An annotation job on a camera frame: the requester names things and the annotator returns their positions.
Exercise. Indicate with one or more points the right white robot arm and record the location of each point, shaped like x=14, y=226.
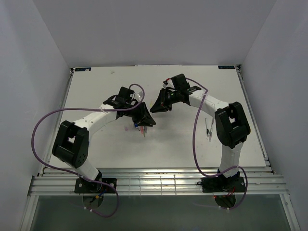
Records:
x=232, y=129

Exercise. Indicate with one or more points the right blue corner label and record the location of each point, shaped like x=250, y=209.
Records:
x=226, y=67

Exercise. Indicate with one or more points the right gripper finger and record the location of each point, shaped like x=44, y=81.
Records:
x=160, y=101
x=164, y=108

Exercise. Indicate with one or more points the black pen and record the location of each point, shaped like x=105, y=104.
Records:
x=207, y=128

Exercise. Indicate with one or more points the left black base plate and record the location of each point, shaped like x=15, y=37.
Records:
x=85, y=187

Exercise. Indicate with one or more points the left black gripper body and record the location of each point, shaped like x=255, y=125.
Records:
x=134, y=112

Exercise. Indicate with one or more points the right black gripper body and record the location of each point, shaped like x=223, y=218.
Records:
x=172, y=97

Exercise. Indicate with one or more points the left blue corner label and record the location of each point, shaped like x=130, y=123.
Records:
x=82, y=69

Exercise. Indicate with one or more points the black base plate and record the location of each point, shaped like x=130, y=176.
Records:
x=85, y=187
x=216, y=185

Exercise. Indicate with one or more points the aluminium rail frame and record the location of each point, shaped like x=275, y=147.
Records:
x=164, y=181

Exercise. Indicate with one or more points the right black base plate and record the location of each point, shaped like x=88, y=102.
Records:
x=216, y=185

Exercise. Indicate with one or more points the blue corner label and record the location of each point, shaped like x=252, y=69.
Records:
x=226, y=67
x=82, y=69

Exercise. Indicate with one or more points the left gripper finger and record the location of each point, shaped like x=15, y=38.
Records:
x=145, y=123
x=146, y=114

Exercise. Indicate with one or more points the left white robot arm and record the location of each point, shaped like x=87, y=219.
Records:
x=71, y=144

